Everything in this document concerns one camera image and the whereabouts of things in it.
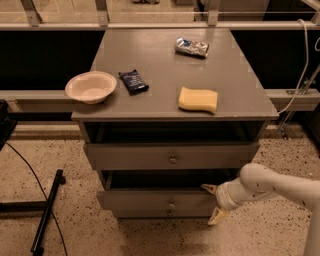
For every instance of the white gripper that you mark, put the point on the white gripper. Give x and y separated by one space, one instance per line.
223 197

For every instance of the grey drawer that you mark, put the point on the grey drawer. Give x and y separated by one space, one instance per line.
161 189
163 213
169 156

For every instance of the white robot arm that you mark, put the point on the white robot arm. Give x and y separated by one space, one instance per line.
258 183

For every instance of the grey top drawer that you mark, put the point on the grey top drawer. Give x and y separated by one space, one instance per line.
169 156

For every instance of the grey drawer cabinet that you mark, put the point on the grey drawer cabinet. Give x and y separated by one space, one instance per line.
158 118

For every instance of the grey bottom drawer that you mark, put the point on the grey bottom drawer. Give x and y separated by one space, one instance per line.
163 213

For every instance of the yellow sponge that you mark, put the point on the yellow sponge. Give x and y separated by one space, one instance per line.
198 100

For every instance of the dark blue snack packet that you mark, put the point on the dark blue snack packet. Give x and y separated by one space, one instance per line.
133 82

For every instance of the crumpled silver chip bag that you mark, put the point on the crumpled silver chip bag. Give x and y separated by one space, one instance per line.
190 47

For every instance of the white paper bowl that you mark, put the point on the white paper bowl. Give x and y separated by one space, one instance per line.
91 87

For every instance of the black metal stand base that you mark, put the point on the black metal stand base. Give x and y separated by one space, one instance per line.
45 208

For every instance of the black equipment at left edge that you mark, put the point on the black equipment at left edge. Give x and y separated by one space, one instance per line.
6 124

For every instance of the grey metal railing frame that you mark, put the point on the grey metal railing frame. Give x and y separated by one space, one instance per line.
98 15

